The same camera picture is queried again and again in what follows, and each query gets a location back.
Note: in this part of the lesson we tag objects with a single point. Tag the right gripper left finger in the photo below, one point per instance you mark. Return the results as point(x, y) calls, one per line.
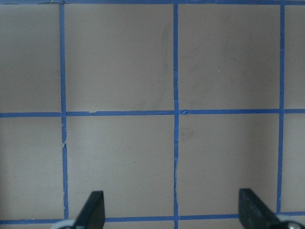
point(91, 216)

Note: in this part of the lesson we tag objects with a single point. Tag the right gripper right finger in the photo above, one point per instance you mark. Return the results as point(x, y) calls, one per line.
point(255, 214)

